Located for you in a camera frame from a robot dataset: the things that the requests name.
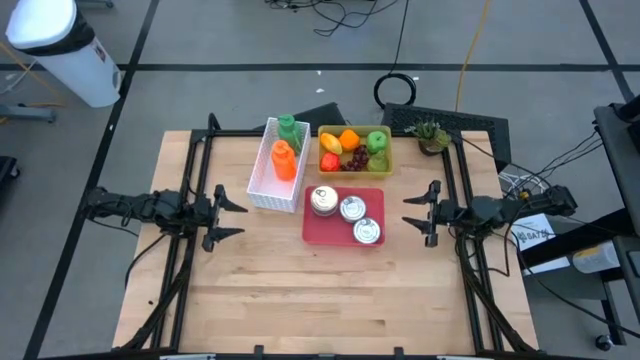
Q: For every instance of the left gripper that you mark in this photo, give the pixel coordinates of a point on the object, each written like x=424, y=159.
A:
x=207, y=215

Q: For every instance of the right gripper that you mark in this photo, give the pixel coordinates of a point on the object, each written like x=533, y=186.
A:
x=440, y=215

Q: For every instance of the white perforated basket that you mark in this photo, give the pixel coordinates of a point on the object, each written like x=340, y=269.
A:
x=270, y=190

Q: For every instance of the green label can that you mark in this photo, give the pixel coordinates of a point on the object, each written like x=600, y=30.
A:
x=352, y=209
x=366, y=231

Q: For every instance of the green pear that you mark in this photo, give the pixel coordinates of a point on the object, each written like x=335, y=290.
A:
x=378, y=162

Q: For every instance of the orange plastic bottle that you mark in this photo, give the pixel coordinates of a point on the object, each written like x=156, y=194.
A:
x=284, y=162

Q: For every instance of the green apple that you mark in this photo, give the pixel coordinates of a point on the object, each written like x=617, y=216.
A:
x=377, y=142

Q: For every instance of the red grapes bunch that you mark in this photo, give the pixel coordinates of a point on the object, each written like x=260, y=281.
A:
x=357, y=159

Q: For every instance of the orange fruit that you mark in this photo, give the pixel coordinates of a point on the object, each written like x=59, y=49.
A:
x=349, y=140

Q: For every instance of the red apple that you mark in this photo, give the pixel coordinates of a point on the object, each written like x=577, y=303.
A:
x=330, y=162

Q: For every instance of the green plastic bottle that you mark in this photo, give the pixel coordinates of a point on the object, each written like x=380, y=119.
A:
x=289, y=132

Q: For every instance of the yellow banana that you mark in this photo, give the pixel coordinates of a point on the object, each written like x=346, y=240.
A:
x=331, y=143

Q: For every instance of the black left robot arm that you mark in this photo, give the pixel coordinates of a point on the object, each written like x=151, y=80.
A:
x=150, y=207

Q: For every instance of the potted succulent plant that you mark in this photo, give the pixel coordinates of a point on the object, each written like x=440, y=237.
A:
x=430, y=142

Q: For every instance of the yellow-green plastic tray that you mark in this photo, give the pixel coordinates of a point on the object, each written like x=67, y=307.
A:
x=355, y=173

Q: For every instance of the red plastic tray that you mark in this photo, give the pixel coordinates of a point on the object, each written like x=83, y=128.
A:
x=320, y=232

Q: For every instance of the white paper label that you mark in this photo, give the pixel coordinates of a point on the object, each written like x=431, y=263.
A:
x=532, y=235

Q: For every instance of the white plastic container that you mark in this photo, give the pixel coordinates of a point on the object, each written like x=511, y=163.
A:
x=595, y=257

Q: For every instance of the white trash bin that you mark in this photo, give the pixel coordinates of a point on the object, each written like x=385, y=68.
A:
x=85, y=70

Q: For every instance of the dark side desk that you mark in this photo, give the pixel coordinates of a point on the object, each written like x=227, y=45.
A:
x=625, y=165

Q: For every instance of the black caster wheel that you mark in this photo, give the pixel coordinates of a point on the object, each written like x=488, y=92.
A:
x=604, y=342

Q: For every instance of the black aluminium table frame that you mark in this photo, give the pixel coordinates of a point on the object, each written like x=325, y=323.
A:
x=200, y=134

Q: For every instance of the silver frame bracket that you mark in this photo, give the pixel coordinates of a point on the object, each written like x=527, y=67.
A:
x=465, y=358
x=187, y=357

